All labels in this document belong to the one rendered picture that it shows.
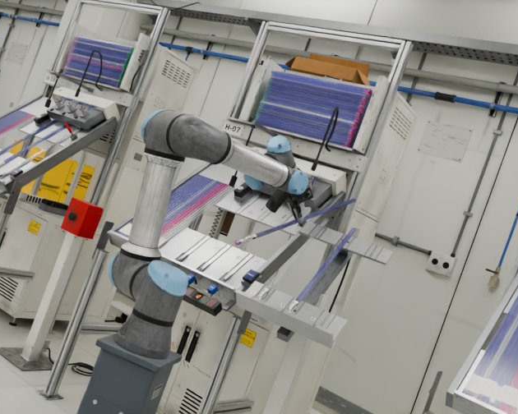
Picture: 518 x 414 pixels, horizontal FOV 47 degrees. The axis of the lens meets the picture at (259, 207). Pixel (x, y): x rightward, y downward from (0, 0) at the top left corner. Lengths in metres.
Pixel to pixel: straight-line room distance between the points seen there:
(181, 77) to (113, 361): 2.36
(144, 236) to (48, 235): 1.68
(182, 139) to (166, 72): 2.04
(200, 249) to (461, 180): 2.07
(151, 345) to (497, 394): 0.94
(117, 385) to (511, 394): 1.05
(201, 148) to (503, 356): 1.05
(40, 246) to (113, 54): 1.13
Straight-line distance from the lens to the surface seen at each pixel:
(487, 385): 1.84
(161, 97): 3.62
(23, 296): 3.41
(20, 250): 3.46
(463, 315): 3.81
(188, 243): 2.38
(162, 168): 1.68
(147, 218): 1.70
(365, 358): 3.99
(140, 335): 1.63
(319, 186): 2.49
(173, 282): 1.61
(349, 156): 2.54
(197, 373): 2.58
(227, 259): 2.26
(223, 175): 2.75
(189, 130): 1.60
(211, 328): 2.54
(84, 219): 2.85
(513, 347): 1.95
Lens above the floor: 0.99
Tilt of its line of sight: 1 degrees up
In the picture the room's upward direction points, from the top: 20 degrees clockwise
